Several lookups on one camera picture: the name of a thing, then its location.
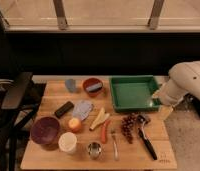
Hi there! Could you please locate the yellow banana piece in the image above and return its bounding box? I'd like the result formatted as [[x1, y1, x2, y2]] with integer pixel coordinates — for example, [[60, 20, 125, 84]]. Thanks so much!
[[89, 107, 110, 131]]

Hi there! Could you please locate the red bowl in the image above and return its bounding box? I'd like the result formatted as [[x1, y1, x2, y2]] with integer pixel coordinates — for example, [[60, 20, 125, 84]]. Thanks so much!
[[82, 78, 103, 97]]

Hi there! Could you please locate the green plastic tray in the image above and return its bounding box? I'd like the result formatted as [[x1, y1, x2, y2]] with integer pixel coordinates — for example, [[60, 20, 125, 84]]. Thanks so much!
[[109, 75, 160, 113]]

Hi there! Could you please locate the dark chair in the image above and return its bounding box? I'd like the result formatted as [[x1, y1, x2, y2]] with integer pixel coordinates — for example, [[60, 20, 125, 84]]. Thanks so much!
[[0, 72, 41, 171]]

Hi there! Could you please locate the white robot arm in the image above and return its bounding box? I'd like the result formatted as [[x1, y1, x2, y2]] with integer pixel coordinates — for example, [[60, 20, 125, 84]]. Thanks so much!
[[152, 61, 200, 117]]

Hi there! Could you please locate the blue-grey cloth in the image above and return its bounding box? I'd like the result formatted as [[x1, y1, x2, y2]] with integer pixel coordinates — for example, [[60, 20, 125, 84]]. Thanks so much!
[[72, 100, 93, 121]]

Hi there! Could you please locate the orange apple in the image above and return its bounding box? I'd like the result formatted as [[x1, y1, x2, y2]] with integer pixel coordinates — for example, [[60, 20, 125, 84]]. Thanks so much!
[[68, 118, 82, 132]]

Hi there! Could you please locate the orange carrot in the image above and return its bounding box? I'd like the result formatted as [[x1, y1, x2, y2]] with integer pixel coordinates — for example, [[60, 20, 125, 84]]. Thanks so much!
[[100, 119, 111, 144]]

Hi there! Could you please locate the small metal cup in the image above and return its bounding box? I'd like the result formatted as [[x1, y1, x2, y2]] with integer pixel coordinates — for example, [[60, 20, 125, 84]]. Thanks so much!
[[87, 142, 102, 159]]

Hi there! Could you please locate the white cup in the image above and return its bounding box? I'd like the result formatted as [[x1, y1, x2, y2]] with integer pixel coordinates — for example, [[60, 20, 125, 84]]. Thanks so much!
[[58, 132, 77, 154]]

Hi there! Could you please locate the blue sponge in bowl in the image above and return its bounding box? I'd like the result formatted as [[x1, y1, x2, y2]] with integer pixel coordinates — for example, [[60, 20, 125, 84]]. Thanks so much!
[[86, 83, 102, 92]]

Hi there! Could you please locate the purple bowl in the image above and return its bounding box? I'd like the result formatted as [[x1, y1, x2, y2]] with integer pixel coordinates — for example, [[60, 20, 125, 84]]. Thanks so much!
[[30, 117, 60, 145]]

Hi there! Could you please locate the black eraser block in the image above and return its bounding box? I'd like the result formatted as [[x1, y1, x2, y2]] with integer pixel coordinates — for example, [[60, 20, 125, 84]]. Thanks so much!
[[54, 101, 74, 118]]

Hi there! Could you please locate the bunch of dark grapes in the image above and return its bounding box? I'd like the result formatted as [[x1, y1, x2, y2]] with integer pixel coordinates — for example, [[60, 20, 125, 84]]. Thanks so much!
[[121, 113, 136, 144]]

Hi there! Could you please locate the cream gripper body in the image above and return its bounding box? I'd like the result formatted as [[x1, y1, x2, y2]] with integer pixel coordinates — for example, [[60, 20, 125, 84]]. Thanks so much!
[[151, 93, 176, 122]]

